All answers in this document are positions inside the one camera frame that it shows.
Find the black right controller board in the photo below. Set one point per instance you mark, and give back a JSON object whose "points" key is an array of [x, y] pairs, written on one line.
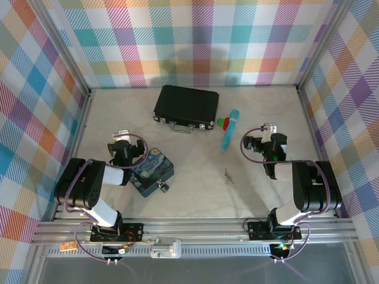
{"points": [[280, 251]]}

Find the small silver padlock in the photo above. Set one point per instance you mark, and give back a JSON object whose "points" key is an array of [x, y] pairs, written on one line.
{"points": [[163, 187]]}

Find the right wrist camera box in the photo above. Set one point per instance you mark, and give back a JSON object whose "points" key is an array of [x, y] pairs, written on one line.
{"points": [[269, 130]]}

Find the black hard carrying case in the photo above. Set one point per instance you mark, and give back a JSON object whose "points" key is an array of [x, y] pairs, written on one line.
{"points": [[186, 103]]}

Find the black left controller board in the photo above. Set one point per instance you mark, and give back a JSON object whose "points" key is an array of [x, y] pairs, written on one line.
{"points": [[114, 251]]}

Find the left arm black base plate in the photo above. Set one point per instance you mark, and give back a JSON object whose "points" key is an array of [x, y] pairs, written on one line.
{"points": [[133, 230]]}

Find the black controller board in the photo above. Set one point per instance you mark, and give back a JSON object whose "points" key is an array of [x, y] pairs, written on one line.
{"points": [[280, 251], [114, 251]]}

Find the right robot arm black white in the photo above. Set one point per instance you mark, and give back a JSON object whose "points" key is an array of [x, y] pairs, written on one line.
{"points": [[314, 186]]}

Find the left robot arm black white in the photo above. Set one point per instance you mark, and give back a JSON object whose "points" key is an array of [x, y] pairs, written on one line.
{"points": [[80, 183]]}

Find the orange sticker tag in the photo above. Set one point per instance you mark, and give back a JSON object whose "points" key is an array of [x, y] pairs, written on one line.
{"points": [[68, 245]]}

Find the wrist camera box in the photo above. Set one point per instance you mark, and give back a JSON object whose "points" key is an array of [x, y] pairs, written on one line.
{"points": [[121, 135], [269, 130]]}

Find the teal pen-shaped device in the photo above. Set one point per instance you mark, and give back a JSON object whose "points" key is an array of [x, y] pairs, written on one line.
{"points": [[230, 130]]}

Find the small metal keys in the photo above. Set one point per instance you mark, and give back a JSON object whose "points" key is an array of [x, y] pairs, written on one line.
{"points": [[228, 176]]}

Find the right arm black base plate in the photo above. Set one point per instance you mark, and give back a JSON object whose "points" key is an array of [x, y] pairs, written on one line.
{"points": [[259, 230]]}

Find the aluminium frame rail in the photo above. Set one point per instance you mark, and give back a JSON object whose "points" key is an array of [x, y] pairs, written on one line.
{"points": [[192, 229]]}

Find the green red strawberry toy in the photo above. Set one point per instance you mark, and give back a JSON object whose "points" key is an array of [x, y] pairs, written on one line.
{"points": [[224, 123]]}

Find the starry night painted box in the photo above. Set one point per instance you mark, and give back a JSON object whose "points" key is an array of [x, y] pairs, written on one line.
{"points": [[154, 168]]}

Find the grey metal latch bracket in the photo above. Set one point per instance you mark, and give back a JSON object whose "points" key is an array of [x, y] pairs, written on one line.
{"points": [[165, 249]]}

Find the aluminium corner post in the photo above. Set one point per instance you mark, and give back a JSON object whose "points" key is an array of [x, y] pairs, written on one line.
{"points": [[62, 53], [322, 44]]}

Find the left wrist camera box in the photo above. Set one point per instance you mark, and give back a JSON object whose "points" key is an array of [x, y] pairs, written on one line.
{"points": [[121, 135]]}

